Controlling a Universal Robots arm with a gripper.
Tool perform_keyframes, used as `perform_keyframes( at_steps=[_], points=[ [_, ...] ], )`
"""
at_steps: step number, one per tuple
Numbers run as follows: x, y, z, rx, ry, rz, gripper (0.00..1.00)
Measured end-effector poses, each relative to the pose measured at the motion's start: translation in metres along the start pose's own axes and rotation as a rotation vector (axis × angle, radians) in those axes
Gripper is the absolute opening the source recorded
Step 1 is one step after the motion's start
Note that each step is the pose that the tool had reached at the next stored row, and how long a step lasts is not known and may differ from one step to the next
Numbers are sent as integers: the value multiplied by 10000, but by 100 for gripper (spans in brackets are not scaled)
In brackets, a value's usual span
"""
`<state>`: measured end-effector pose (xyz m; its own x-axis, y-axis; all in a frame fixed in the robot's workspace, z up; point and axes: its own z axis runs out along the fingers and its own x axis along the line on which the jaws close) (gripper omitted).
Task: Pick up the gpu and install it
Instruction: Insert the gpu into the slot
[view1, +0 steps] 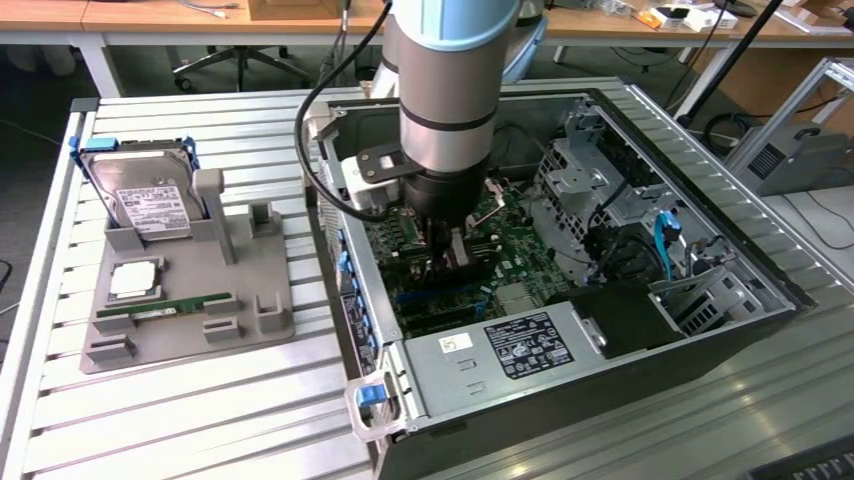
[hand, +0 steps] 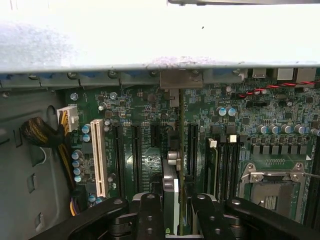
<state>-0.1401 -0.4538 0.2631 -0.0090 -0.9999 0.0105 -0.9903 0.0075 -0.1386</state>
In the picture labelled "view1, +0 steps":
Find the silver CPU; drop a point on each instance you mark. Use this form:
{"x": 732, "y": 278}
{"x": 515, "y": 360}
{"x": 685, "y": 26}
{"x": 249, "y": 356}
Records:
{"x": 133, "y": 279}

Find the silver chipset heatsink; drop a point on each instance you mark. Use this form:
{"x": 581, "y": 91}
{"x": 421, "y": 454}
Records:
{"x": 515, "y": 299}

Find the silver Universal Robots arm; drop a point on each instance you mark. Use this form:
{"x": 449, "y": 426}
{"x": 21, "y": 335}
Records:
{"x": 447, "y": 75}

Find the aluminium profile frame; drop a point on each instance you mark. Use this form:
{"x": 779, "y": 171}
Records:
{"x": 810, "y": 85}

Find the blue expansion slot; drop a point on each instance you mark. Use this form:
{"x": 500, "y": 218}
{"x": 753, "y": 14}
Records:
{"x": 420, "y": 296}

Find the blue case latch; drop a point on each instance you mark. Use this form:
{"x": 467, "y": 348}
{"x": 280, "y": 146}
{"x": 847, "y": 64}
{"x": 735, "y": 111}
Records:
{"x": 370, "y": 394}

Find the wooden desk white frame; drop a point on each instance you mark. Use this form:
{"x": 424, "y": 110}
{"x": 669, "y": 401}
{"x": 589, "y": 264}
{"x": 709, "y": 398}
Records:
{"x": 66, "y": 20}

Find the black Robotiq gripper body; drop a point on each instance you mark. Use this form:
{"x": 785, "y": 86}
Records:
{"x": 443, "y": 197}

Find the metal socket cover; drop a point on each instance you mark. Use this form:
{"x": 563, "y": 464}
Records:
{"x": 493, "y": 210}

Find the black open PC case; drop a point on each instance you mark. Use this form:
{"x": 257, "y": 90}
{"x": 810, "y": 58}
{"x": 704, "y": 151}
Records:
{"x": 600, "y": 410}

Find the black plastic shroud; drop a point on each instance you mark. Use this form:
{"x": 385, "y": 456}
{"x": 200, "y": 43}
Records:
{"x": 620, "y": 315}

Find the silver disk bay cage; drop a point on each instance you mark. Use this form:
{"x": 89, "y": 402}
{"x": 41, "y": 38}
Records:
{"x": 573, "y": 180}

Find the green motherboard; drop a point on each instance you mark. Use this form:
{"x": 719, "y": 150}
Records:
{"x": 520, "y": 240}

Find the black tripod pole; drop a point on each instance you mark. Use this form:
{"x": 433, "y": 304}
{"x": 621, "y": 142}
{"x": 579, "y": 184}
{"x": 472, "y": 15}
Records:
{"x": 727, "y": 60}

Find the black graphics card silver bracket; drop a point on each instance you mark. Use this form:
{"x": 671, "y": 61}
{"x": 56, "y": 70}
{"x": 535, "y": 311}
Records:
{"x": 476, "y": 272}

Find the hard disk with blue caddy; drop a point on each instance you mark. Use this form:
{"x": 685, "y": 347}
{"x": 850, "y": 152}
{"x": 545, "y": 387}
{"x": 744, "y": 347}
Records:
{"x": 146, "y": 185}

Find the green RAM stick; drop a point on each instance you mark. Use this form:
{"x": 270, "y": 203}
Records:
{"x": 166, "y": 306}

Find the black keyboard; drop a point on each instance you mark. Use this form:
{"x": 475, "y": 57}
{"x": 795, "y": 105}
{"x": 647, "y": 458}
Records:
{"x": 820, "y": 465}

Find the black expansion slot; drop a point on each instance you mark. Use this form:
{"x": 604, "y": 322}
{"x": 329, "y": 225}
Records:
{"x": 443, "y": 320}

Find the black office chair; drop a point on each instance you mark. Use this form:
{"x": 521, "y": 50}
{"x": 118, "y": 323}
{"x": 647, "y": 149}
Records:
{"x": 242, "y": 60}

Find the silver power supply unit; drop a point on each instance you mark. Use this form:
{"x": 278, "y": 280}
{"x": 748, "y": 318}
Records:
{"x": 467, "y": 370}

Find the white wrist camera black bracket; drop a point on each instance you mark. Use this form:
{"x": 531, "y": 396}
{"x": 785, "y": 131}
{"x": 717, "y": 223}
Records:
{"x": 369, "y": 180}

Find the white box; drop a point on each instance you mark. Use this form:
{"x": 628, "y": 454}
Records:
{"x": 693, "y": 20}

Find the gray parts rack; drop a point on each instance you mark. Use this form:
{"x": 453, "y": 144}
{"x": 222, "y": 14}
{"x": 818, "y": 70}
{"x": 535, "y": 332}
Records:
{"x": 186, "y": 280}

